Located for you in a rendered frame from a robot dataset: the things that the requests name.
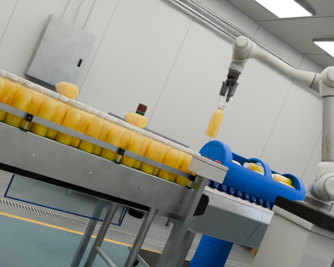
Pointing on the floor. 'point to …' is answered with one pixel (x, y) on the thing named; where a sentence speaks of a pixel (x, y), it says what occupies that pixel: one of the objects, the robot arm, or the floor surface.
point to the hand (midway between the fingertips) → (223, 101)
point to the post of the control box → (184, 222)
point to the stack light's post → (84, 243)
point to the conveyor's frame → (89, 180)
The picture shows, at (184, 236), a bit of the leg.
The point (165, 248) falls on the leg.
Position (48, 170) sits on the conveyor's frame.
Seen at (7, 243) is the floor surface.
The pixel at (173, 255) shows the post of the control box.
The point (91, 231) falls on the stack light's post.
